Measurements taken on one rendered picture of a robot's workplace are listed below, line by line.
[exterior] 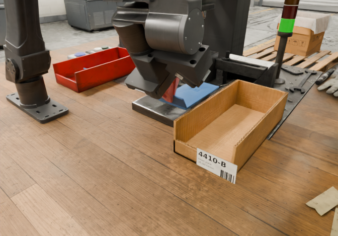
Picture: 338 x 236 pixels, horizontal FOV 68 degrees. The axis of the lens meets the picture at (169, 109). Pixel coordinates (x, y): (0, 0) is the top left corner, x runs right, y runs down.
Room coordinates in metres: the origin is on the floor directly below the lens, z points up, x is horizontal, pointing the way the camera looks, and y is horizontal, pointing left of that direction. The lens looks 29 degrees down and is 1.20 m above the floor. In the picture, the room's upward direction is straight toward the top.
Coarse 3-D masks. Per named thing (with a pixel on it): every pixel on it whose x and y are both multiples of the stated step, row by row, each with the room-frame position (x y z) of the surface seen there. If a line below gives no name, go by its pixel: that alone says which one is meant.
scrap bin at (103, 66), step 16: (112, 48) 0.88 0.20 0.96; (64, 64) 0.74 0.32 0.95; (80, 64) 0.78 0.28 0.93; (96, 64) 0.82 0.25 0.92; (112, 64) 0.73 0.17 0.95; (128, 64) 0.78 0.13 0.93; (64, 80) 0.68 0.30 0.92; (80, 80) 0.65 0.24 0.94; (96, 80) 0.68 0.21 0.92; (112, 80) 0.73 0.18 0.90
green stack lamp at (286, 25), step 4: (280, 20) 0.73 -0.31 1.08; (284, 20) 0.72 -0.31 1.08; (288, 20) 0.71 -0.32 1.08; (292, 20) 0.71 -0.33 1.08; (280, 24) 0.73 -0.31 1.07; (284, 24) 0.72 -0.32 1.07; (288, 24) 0.71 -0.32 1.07; (292, 24) 0.71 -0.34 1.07; (280, 28) 0.72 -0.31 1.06; (284, 28) 0.71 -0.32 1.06; (288, 28) 0.71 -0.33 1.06; (292, 28) 0.71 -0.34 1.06; (288, 32) 0.71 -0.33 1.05
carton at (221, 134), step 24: (216, 96) 0.48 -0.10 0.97; (240, 96) 0.56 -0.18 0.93; (264, 96) 0.52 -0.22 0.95; (192, 120) 0.42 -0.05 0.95; (216, 120) 0.48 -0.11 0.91; (240, 120) 0.48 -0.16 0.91; (264, 120) 0.39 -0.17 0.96; (192, 144) 0.39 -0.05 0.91; (216, 144) 0.39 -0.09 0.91; (240, 144) 0.31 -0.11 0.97; (216, 168) 0.32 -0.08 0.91; (240, 168) 0.33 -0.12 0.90
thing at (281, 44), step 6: (282, 36) 0.71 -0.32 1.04; (288, 36) 0.71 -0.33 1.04; (282, 42) 0.72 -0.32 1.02; (282, 48) 0.72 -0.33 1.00; (282, 54) 0.72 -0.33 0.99; (276, 60) 0.73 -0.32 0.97; (282, 60) 0.72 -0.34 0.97; (276, 78) 0.72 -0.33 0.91; (282, 78) 0.73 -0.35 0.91; (276, 84) 0.70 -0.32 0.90
